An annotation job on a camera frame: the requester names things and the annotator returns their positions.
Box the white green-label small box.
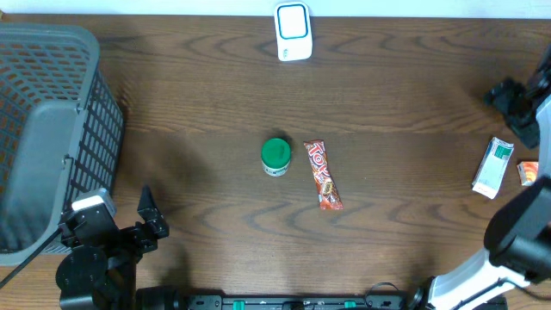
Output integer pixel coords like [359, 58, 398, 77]
[472, 137, 514, 199]

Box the orange snack packet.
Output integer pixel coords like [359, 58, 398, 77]
[517, 161, 539, 186]

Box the red Top snack bar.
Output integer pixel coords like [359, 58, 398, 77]
[303, 139, 344, 210]

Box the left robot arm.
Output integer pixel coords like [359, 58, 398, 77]
[55, 186, 170, 309]

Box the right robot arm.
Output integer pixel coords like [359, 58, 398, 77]
[409, 53, 550, 309]

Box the white barcode scanner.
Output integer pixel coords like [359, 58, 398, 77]
[274, 1, 313, 62]

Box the green-lid seasoning jar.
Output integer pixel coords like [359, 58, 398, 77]
[261, 138, 291, 177]

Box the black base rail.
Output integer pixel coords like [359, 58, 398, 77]
[134, 286, 421, 310]

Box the grey plastic mesh basket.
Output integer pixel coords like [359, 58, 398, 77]
[1, 22, 124, 266]

